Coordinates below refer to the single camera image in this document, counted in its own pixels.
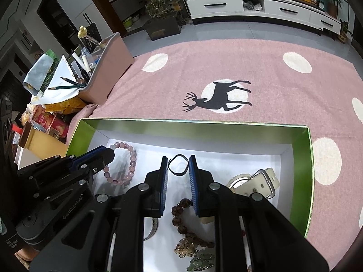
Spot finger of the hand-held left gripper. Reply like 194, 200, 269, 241
66, 145, 115, 176

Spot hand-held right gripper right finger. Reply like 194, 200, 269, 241
189, 155, 331, 272

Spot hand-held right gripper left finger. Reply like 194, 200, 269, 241
30, 155, 169, 272

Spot black ring bangle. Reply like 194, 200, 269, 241
168, 154, 190, 177

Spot pink bead bracelet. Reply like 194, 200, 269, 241
103, 142, 137, 186

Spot silver rhinestone bracelet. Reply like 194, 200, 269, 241
143, 218, 159, 241

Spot brown bead bracelet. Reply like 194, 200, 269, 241
171, 199, 216, 248

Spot green cardboard box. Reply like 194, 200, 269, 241
66, 118, 314, 238

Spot gold brooch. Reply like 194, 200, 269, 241
174, 238, 196, 258

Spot white box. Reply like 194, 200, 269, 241
14, 146, 37, 170

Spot yellow jar with brown lid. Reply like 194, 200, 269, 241
18, 122, 69, 159

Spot red snack package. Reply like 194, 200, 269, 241
30, 110, 70, 139

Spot yellow snack bag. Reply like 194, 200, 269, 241
45, 96, 87, 112

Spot white wrist watch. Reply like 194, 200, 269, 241
228, 168, 280, 200

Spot green brooch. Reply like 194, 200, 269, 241
186, 251, 216, 272

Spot dark pencil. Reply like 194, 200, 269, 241
48, 83, 86, 90
60, 76, 83, 86

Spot pink storage bin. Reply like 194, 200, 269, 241
76, 32, 135, 105

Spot white paper sheets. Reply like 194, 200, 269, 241
42, 54, 81, 98

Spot grey folded towel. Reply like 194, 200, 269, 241
23, 53, 54, 96

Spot green bowl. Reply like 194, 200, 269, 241
123, 16, 141, 29

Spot pink dotted blanket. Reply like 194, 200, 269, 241
91, 39, 363, 250

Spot planter with green plants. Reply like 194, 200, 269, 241
142, 0, 185, 41

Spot white television cabinet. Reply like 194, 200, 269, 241
183, 0, 342, 36

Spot small potted plant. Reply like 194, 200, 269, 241
339, 20, 353, 43

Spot tall potted plant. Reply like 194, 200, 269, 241
323, 0, 342, 19

